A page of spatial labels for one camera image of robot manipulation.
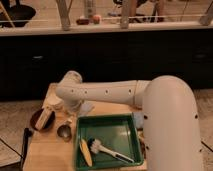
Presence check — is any dark brown bowl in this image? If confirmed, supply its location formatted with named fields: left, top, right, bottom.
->
left=30, top=109, right=55, bottom=132

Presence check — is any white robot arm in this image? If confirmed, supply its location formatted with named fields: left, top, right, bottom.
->
left=55, top=71, right=204, bottom=171

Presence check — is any green plastic tray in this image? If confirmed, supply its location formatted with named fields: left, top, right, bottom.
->
left=75, top=114, right=144, bottom=171

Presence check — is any small metal cup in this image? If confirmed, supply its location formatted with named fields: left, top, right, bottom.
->
left=57, top=125, right=72, bottom=142

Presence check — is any white dish brush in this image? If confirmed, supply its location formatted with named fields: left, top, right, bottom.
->
left=87, top=138, right=134, bottom=163

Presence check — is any beige sponge block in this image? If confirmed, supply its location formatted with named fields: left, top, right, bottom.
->
left=35, top=107, right=53, bottom=131

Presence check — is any wooden board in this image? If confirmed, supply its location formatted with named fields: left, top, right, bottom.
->
left=23, top=83, right=147, bottom=171

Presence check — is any black table clamp handle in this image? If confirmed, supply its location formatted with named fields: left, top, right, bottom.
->
left=20, top=128, right=32, bottom=167

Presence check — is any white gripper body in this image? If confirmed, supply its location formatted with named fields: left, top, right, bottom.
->
left=43, top=95, right=63, bottom=112

